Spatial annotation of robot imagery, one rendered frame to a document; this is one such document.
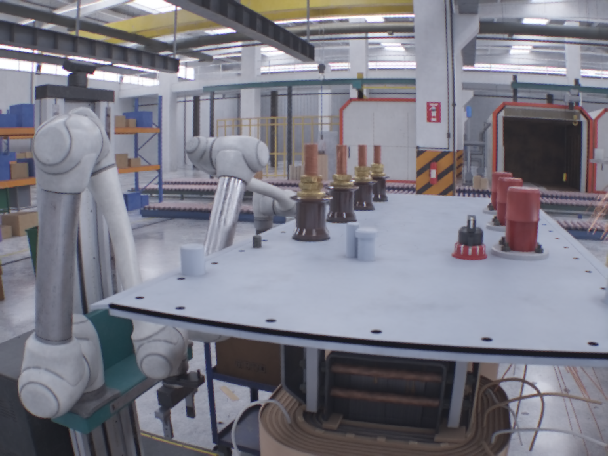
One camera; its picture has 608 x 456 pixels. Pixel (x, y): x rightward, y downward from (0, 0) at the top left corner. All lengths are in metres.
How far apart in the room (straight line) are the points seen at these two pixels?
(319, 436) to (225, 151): 1.20
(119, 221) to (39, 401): 0.51
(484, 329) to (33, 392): 1.02
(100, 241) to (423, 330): 1.39
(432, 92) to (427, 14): 1.87
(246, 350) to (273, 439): 1.45
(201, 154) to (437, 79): 10.04
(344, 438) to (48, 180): 0.82
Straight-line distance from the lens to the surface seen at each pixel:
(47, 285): 1.24
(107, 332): 1.79
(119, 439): 2.11
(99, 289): 1.86
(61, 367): 1.29
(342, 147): 1.36
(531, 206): 1.00
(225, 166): 1.84
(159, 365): 1.20
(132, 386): 1.68
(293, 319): 0.61
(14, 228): 10.42
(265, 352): 2.28
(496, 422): 1.00
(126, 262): 1.27
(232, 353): 2.37
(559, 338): 0.60
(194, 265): 0.82
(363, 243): 0.91
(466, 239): 0.96
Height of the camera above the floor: 1.57
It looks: 9 degrees down
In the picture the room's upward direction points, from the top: straight up
